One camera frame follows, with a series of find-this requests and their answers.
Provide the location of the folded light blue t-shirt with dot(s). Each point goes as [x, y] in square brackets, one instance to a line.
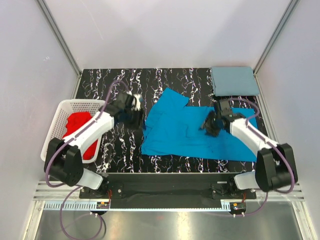
[234, 81]

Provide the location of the white toothed cable duct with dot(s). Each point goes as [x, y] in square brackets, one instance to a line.
[77, 205]

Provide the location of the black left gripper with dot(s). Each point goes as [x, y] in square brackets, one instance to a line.
[139, 122]

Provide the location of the left aluminium frame post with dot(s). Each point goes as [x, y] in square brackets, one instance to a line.
[58, 35]

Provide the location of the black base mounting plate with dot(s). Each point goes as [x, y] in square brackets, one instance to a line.
[158, 184]

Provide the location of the white plastic laundry basket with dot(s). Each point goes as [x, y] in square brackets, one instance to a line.
[64, 110]

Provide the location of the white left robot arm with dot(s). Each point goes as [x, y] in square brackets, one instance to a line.
[64, 158]

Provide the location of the aluminium frame post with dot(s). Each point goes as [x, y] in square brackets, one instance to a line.
[58, 35]
[292, 5]

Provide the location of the red t-shirt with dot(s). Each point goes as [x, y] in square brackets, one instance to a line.
[74, 122]

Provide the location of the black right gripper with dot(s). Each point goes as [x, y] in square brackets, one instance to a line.
[210, 131]

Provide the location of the bright blue t-shirt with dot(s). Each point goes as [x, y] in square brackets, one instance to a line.
[174, 128]

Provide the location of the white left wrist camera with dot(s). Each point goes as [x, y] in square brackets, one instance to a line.
[137, 101]

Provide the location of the aluminium front rail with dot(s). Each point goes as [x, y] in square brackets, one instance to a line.
[140, 202]

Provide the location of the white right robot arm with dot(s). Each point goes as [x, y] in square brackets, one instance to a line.
[275, 168]

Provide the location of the right aluminium frame post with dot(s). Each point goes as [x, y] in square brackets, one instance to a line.
[292, 5]

